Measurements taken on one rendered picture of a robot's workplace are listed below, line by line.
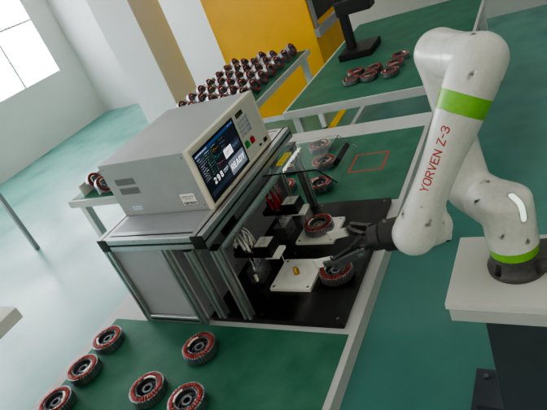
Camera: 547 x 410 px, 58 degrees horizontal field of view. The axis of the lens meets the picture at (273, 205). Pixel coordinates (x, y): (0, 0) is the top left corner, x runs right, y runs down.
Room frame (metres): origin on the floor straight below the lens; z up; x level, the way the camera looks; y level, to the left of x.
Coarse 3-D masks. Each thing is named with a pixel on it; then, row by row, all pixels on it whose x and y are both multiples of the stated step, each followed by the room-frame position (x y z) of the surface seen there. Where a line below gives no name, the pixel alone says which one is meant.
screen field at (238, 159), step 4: (240, 148) 1.56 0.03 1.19; (240, 152) 1.56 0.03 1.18; (244, 152) 1.57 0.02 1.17; (236, 156) 1.53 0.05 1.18; (240, 156) 1.55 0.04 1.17; (244, 156) 1.57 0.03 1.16; (232, 160) 1.51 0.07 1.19; (236, 160) 1.53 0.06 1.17; (240, 160) 1.54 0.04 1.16; (244, 160) 1.56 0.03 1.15; (232, 164) 1.50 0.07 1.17; (236, 164) 1.52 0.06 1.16; (240, 164) 1.54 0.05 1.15; (232, 168) 1.50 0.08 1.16; (236, 168) 1.51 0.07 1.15
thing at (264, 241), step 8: (264, 240) 1.41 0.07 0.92; (272, 240) 1.39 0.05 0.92; (256, 248) 1.38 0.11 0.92; (264, 248) 1.37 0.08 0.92; (272, 248) 1.38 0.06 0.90; (280, 248) 1.39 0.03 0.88; (240, 256) 1.43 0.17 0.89; (248, 256) 1.41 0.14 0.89; (256, 256) 1.39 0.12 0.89; (264, 256) 1.37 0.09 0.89; (272, 256) 1.36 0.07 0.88; (280, 256) 1.36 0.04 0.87
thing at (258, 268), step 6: (264, 258) 1.46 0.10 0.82; (258, 264) 1.44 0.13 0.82; (264, 264) 1.43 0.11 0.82; (252, 270) 1.42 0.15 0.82; (258, 270) 1.40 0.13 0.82; (264, 270) 1.42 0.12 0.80; (270, 270) 1.45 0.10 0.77; (252, 276) 1.42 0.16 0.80; (258, 276) 1.40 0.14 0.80; (264, 276) 1.41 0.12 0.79; (252, 282) 1.42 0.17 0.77; (258, 282) 1.41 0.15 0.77
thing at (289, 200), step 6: (288, 198) 1.62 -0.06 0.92; (294, 198) 1.60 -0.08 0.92; (300, 198) 1.60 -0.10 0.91; (282, 204) 1.59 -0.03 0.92; (288, 204) 1.58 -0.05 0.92; (294, 204) 1.56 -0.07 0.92; (300, 204) 1.59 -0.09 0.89; (306, 204) 1.60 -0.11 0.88; (264, 210) 1.65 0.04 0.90; (270, 210) 1.63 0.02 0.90; (282, 210) 1.59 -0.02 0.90; (288, 210) 1.58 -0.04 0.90; (294, 210) 1.56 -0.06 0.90; (300, 210) 1.57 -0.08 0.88; (306, 210) 1.56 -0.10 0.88; (276, 216) 1.62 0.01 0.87; (282, 216) 1.66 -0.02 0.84; (282, 222) 1.64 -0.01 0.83
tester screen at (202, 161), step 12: (228, 132) 1.54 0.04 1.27; (216, 144) 1.48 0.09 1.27; (228, 144) 1.52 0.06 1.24; (240, 144) 1.57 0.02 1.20; (204, 156) 1.42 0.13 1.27; (216, 156) 1.46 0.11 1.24; (204, 168) 1.40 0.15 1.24; (216, 168) 1.44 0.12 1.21; (228, 168) 1.48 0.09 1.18; (240, 168) 1.53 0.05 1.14; (204, 180) 1.38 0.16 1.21
